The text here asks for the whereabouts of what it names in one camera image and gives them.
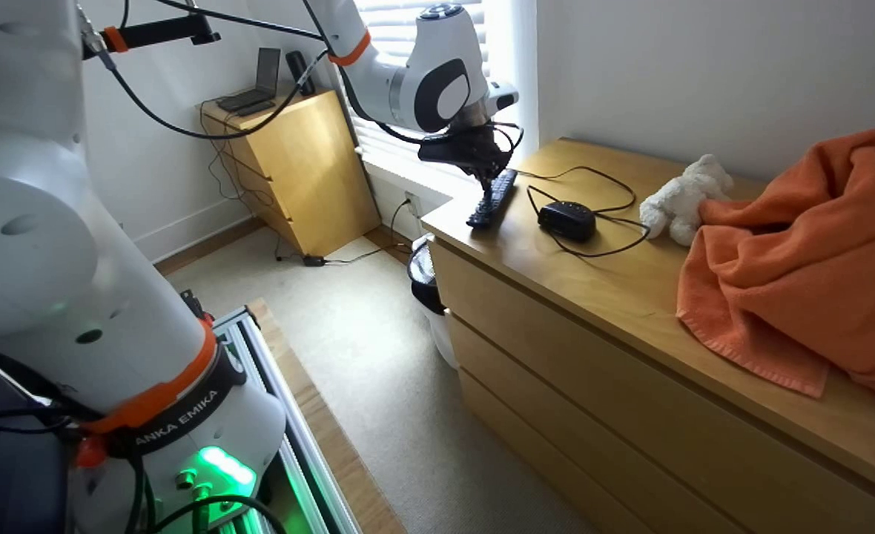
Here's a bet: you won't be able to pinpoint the orange blanket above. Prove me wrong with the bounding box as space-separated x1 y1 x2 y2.
674 128 875 416

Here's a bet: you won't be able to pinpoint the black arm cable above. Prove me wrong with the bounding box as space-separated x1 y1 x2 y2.
84 0 335 143

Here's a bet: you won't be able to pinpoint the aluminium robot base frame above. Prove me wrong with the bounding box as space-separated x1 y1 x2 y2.
164 291 364 534

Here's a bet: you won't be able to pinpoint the black remote control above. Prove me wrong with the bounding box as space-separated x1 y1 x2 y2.
464 169 523 238

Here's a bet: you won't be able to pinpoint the large wooden dresser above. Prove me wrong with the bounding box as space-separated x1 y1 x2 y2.
419 135 875 534

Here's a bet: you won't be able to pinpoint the white plush toy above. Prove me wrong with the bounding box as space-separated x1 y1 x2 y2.
637 152 738 250

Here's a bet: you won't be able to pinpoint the black power adapter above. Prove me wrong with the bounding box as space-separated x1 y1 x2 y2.
536 198 599 247

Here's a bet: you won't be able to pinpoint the black and white bin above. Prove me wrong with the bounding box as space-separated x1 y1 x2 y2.
404 230 459 368

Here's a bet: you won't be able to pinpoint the grey laptop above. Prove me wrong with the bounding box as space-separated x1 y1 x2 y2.
213 43 286 118

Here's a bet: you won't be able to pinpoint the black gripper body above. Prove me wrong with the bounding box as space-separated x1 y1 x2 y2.
415 103 526 181

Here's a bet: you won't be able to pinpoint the black camera mount rod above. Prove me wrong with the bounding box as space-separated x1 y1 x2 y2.
78 8 225 58

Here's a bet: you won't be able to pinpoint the black adapter cable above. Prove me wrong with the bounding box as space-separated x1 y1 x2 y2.
514 161 655 260

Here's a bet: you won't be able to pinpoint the white window blinds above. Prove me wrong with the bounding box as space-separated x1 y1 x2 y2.
314 0 505 201

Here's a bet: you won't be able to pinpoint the small wooden dresser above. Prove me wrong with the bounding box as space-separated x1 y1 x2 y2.
195 86 385 267

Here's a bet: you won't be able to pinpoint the black box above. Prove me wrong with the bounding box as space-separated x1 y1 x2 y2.
286 48 320 100

